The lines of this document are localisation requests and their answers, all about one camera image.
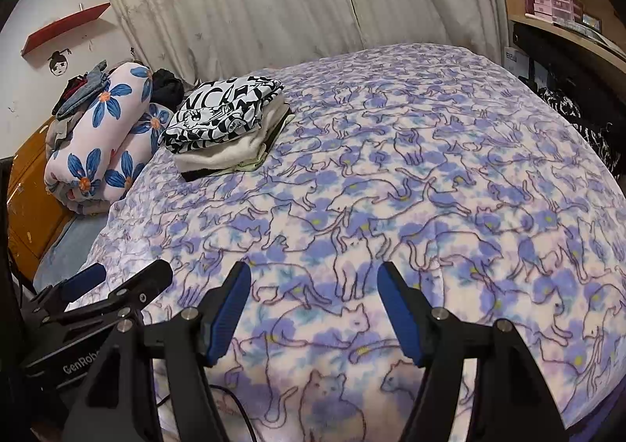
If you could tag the black white patterned cloth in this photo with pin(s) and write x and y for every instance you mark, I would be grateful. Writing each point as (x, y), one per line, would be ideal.
(604, 138)

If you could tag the cartoon face wall sticker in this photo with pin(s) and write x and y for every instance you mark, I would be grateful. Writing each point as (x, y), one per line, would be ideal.
(58, 62)

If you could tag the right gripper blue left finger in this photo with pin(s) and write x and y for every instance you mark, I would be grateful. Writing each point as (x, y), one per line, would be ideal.
(221, 310)

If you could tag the cream folded fleece garment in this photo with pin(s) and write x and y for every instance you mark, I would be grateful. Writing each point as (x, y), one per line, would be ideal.
(242, 150)

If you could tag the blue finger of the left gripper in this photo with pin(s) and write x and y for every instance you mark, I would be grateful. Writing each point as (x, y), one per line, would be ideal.
(143, 287)
(55, 298)

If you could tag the grey clothes pile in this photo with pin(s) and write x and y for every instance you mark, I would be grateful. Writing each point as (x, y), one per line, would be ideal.
(81, 91)

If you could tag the orange wooden bedside cabinet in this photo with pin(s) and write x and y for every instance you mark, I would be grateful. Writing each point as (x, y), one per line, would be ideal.
(36, 217)

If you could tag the pink drawer boxes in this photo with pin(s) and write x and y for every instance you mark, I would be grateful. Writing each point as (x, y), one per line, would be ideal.
(572, 10)

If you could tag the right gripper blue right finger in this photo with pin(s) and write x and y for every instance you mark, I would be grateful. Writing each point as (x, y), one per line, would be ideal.
(409, 313)

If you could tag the red wall shelf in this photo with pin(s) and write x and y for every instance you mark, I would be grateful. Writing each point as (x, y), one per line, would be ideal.
(61, 26)

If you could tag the pink blue flower rolled quilt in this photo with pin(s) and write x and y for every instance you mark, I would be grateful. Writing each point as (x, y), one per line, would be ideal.
(110, 145)

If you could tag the black clothing bundle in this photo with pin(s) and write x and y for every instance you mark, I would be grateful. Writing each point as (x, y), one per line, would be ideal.
(168, 90)

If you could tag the black white graffiti jacket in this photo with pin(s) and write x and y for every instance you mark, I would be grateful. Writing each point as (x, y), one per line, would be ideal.
(219, 112)

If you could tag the wooden shelf unit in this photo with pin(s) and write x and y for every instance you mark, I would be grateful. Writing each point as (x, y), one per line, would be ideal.
(583, 40)

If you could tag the purple cat print blanket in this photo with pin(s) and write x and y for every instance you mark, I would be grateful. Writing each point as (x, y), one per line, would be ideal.
(429, 157)

